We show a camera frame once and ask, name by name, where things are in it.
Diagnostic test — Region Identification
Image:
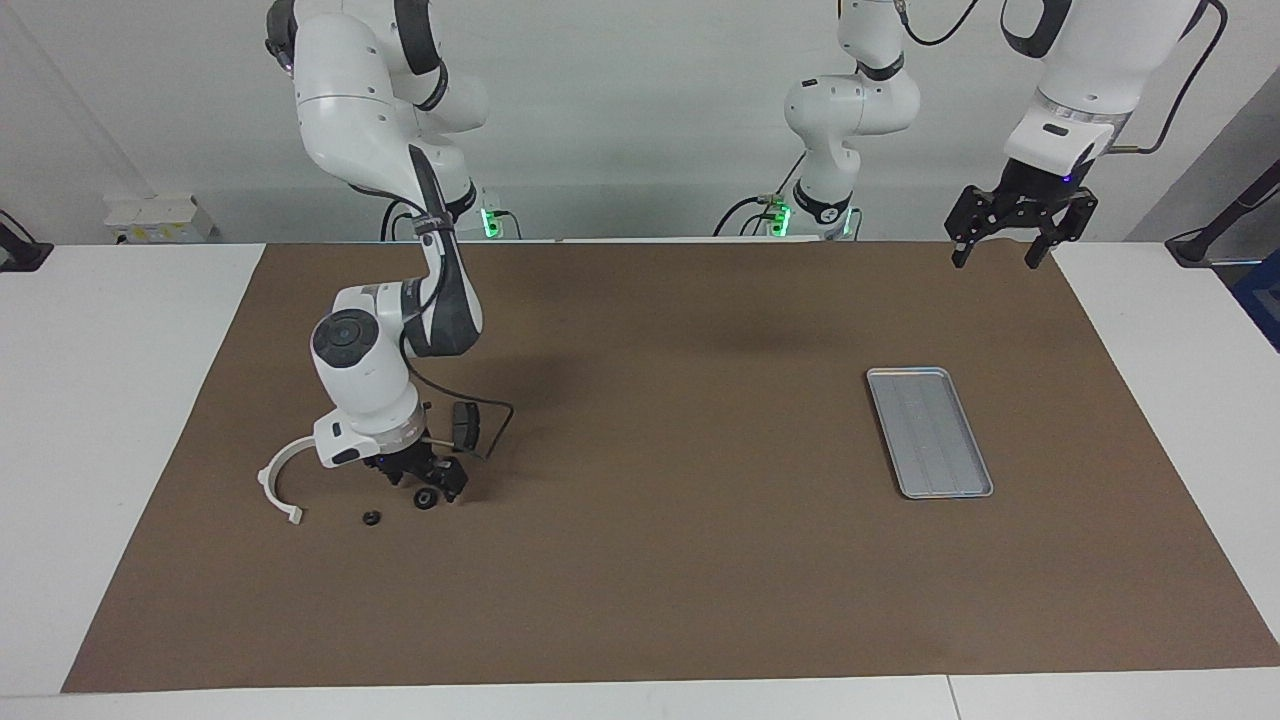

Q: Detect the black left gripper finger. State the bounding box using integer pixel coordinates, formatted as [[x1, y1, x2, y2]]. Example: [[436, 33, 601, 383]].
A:
[[946, 184, 1006, 269], [1025, 188, 1098, 269]]

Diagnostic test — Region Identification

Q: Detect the silver metal tray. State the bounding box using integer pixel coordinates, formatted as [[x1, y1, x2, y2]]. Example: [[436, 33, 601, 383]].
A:
[[865, 366, 995, 500]]

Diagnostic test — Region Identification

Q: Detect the brown table mat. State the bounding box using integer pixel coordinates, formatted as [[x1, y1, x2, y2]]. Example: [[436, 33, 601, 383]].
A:
[[60, 240, 1280, 694]]

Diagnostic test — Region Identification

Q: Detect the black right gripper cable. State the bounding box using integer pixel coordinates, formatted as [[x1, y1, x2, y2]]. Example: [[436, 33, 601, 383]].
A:
[[400, 300, 516, 461]]

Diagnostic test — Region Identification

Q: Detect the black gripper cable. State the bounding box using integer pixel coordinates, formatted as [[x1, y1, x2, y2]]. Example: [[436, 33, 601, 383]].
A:
[[1105, 0, 1229, 156], [400, 300, 516, 461]]

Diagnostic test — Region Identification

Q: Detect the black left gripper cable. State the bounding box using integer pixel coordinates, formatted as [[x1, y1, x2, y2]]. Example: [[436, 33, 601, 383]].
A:
[[1105, 0, 1229, 156]]

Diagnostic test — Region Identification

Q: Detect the black camera stand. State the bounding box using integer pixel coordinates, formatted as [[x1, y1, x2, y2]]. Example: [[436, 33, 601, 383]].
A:
[[1165, 160, 1280, 266]]

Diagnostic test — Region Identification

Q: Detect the white curved plastic bracket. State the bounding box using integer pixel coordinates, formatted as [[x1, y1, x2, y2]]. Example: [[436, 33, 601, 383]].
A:
[[257, 437, 319, 526]]

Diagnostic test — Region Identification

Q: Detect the black left arm base cable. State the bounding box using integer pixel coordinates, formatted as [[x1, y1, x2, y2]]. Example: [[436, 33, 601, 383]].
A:
[[713, 150, 809, 238]]

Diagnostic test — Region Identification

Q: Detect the black arm base cable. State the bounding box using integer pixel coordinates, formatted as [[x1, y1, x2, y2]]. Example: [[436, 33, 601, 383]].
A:
[[380, 195, 421, 241], [713, 150, 809, 238]]

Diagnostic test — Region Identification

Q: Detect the black right arm base cable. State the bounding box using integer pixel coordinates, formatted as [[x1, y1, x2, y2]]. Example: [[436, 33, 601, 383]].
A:
[[380, 195, 421, 241]]

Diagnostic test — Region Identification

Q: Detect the white wall socket box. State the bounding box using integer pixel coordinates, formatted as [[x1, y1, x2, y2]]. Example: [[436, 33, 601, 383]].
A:
[[105, 195, 216, 244]]

